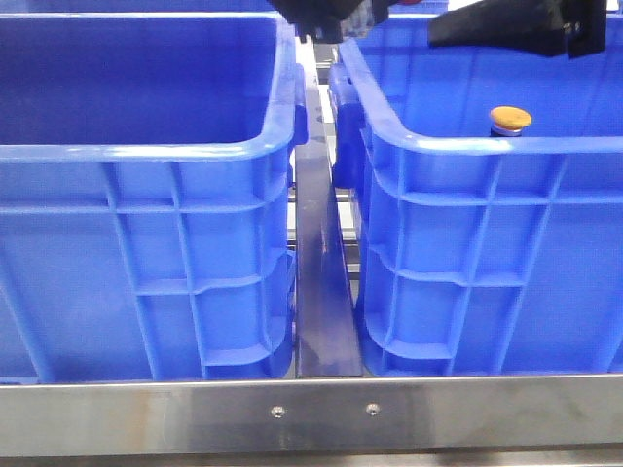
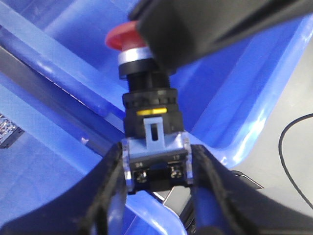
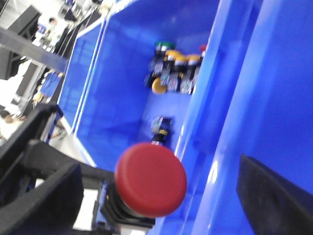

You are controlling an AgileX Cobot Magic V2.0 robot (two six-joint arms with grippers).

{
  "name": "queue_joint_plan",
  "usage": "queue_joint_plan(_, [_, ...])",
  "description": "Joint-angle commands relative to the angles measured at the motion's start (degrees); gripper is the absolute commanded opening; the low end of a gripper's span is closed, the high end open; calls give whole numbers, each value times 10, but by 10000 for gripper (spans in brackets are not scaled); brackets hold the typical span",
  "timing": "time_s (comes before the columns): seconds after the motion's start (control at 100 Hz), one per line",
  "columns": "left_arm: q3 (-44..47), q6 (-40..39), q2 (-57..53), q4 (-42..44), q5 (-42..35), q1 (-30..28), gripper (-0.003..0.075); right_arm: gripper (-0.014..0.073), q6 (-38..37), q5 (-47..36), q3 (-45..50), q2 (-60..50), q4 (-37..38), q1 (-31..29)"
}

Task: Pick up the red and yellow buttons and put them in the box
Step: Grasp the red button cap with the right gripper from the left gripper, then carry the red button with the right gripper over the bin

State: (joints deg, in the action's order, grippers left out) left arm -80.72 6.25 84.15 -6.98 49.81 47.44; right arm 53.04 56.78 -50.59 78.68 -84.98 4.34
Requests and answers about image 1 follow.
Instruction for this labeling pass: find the blue plastic bin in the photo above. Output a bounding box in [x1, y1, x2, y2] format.
[1, 12, 307, 384]
[330, 15, 622, 376]

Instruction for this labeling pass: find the left blue plastic bin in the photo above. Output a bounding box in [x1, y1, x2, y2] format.
[1, 12, 307, 384]

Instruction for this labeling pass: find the right blue plastic bin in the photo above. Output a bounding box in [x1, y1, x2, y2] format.
[330, 15, 622, 376]

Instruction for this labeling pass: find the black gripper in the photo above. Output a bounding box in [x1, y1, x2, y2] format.
[427, 0, 607, 58]
[269, 0, 392, 44]

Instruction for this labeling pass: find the blue bin behind left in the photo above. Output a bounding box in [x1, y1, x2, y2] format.
[1, 0, 275, 13]

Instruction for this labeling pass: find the yellow push button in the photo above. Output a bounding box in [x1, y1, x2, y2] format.
[490, 105, 532, 138]

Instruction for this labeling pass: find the stainless steel front rail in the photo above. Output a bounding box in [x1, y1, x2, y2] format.
[1, 375, 622, 457]

